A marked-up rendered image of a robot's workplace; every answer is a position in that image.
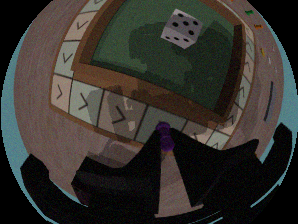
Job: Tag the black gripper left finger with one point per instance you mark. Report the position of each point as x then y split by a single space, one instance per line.
141 177

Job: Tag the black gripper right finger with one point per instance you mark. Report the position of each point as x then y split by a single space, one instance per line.
202 166

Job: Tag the white die with black pips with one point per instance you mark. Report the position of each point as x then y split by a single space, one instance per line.
182 29

